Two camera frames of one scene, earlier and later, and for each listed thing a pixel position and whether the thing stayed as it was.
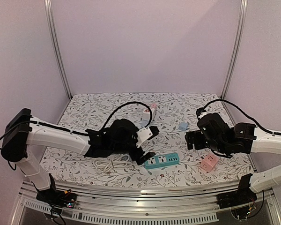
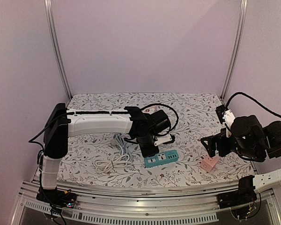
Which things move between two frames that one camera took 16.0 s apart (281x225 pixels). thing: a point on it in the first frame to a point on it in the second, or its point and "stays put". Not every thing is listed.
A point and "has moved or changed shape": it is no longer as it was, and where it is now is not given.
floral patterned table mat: (174, 115) stays put
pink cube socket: (208, 162) stays put
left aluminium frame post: (49, 11) stays put
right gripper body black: (194, 139) to (217, 145)
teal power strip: (162, 160) has moved or changed shape
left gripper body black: (136, 157) to (145, 150)
